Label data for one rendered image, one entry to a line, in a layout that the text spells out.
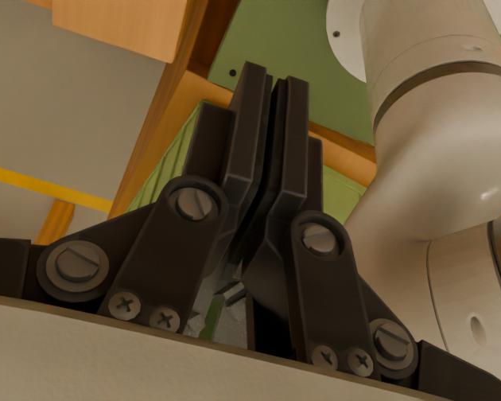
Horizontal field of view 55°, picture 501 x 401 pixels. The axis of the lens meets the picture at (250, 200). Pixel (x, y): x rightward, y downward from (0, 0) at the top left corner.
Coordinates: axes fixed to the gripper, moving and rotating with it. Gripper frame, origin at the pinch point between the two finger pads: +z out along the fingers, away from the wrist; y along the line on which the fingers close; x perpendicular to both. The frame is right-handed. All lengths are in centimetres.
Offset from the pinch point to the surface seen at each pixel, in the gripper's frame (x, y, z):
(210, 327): -82, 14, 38
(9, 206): -192, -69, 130
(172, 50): -24.0, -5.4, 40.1
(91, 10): -22.6, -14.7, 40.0
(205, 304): -68, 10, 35
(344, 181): -43, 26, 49
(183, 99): -39, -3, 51
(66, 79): -109, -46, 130
